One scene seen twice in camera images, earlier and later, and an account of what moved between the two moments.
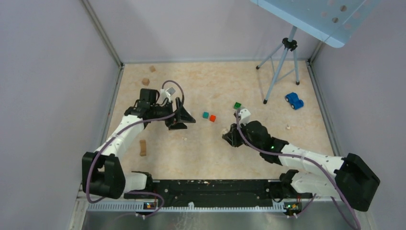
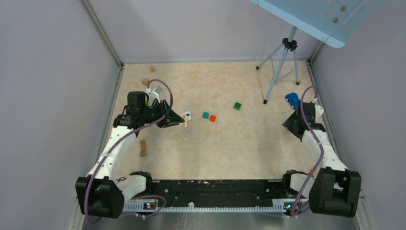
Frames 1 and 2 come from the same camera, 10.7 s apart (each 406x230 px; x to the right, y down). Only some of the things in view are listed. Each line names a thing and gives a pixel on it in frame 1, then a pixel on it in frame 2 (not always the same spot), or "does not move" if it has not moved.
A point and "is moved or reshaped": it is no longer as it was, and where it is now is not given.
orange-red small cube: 212,118 does not move
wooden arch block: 142,148 does not move
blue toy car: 293,99 does not move
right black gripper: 232,136 -> 288,123
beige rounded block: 225,131 is moved or reshaped
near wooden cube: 145,81 does not move
